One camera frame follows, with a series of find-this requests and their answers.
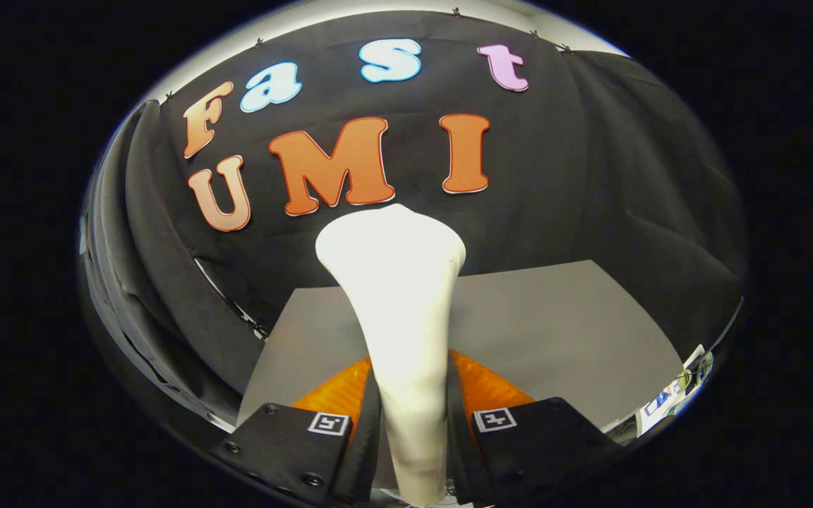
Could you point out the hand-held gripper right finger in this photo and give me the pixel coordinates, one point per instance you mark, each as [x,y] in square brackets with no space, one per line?
[457,437]

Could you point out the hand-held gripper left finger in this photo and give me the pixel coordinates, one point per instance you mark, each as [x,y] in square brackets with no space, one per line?
[368,437]

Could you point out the white garment steamer head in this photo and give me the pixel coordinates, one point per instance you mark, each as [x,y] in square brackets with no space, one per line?
[399,303]

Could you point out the grey top cabinet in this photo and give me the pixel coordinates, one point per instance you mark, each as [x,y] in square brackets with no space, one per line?
[555,331]

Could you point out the white side desk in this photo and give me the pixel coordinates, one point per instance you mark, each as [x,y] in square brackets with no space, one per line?
[660,409]

